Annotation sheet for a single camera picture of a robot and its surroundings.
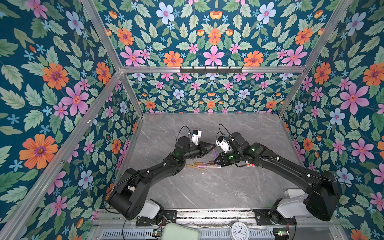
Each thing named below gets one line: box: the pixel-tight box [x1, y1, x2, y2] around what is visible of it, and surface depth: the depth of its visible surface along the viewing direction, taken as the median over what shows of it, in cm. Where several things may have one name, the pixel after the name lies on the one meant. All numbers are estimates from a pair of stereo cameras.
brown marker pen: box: [193, 161, 215, 165], surface depth 95 cm
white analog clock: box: [230, 221, 250, 240], surface depth 68 cm
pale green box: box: [161, 223, 200, 240], surface depth 69 cm
